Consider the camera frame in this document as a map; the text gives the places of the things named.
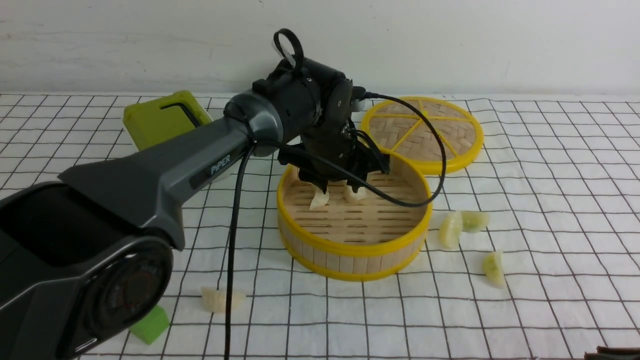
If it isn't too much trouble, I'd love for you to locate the white checkered tablecloth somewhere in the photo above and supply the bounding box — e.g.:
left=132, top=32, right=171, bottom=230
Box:
left=0, top=91, right=640, bottom=360

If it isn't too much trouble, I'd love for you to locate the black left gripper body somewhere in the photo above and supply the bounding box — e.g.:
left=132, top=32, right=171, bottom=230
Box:
left=278, top=80, right=390, bottom=183

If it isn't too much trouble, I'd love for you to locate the white dumpling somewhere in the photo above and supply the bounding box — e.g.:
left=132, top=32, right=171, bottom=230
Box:
left=309, top=187, right=330, bottom=211
left=200, top=286, right=246, bottom=313
left=343, top=184, right=367, bottom=205

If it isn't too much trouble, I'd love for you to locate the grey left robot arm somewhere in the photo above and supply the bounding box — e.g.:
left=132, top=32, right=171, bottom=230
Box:
left=1, top=58, right=366, bottom=360

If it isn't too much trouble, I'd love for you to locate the bamboo steamer tray yellow rim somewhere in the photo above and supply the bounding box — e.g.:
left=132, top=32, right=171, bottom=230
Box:
left=276, top=165, right=433, bottom=281

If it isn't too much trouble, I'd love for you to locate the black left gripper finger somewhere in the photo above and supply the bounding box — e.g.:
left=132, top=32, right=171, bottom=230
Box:
left=299, top=167, right=332, bottom=194
left=348, top=172, right=369, bottom=191

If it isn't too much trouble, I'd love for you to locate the woven bamboo steamer lid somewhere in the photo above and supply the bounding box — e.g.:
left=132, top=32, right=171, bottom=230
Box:
left=361, top=96, right=484, bottom=176

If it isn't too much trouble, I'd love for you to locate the green foam cube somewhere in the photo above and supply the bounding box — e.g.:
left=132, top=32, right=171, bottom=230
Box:
left=129, top=305, right=170, bottom=346

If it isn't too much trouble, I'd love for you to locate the green dumpling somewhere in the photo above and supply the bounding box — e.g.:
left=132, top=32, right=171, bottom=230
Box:
left=461, top=210, right=490, bottom=234
left=482, top=250, right=506, bottom=289
left=438, top=210, right=464, bottom=249

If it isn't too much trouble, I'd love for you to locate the green white lunch box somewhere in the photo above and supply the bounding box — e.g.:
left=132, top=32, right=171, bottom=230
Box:
left=122, top=90, right=213, bottom=151

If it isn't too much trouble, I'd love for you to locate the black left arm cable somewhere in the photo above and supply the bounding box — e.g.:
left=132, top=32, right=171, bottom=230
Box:
left=223, top=28, right=447, bottom=360

